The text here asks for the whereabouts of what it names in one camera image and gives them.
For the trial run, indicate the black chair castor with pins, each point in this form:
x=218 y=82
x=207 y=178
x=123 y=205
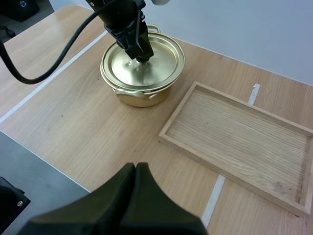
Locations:
x=8 y=31

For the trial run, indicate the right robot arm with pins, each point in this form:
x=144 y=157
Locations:
x=9 y=203

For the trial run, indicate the gold lid with black knob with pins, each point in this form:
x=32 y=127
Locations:
x=151 y=71

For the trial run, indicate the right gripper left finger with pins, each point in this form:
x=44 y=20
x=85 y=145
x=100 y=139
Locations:
x=97 y=210

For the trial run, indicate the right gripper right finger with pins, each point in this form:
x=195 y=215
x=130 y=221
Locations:
x=156 y=213

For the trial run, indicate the black case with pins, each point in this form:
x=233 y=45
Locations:
x=17 y=9

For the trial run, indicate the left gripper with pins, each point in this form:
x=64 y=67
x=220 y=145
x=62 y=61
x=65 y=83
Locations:
x=117 y=13

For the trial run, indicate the shallow wooden tray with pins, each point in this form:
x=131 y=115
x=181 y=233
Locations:
x=234 y=144

